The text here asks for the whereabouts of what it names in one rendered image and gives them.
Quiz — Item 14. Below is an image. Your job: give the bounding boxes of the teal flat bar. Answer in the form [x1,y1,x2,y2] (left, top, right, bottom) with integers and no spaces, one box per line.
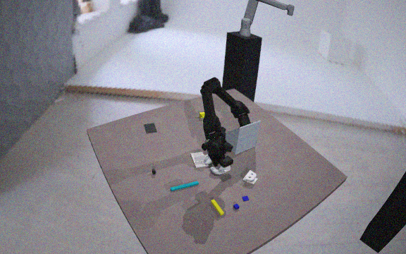
[171,181,199,191]

